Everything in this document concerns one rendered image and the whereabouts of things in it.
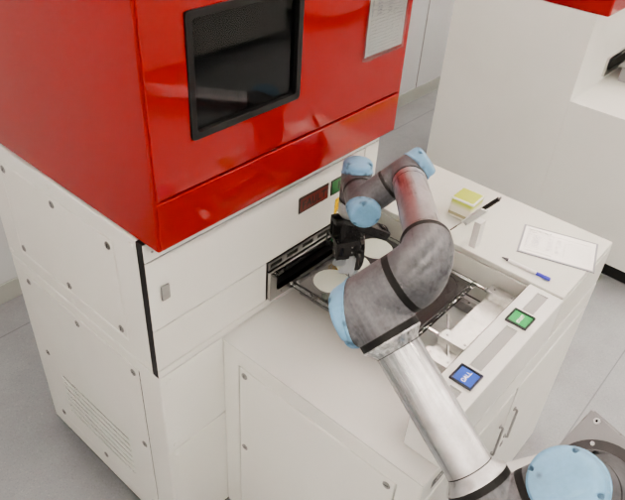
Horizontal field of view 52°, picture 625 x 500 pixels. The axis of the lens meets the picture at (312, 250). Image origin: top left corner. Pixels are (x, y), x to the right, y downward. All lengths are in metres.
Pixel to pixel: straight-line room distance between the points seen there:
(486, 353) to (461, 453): 0.46
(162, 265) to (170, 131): 0.33
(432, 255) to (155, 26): 0.59
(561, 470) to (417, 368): 0.27
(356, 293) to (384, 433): 0.49
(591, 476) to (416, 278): 0.40
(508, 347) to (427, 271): 0.53
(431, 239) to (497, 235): 0.82
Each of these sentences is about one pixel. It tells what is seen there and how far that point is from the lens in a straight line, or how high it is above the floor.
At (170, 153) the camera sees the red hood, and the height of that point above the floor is 1.43.
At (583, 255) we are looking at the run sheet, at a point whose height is 0.97.
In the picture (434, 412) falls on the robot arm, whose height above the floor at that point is 1.16.
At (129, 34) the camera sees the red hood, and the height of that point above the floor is 1.66.
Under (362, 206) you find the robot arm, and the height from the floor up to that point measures 1.24.
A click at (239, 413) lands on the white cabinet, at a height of 0.56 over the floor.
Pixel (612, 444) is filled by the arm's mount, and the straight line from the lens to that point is 1.34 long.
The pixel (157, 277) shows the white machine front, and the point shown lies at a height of 1.12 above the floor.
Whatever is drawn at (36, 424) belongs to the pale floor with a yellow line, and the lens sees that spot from 2.68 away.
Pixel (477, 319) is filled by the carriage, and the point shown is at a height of 0.88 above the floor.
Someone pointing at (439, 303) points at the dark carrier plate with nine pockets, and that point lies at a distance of 1.74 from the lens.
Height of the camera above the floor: 2.02
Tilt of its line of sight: 37 degrees down
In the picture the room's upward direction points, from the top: 4 degrees clockwise
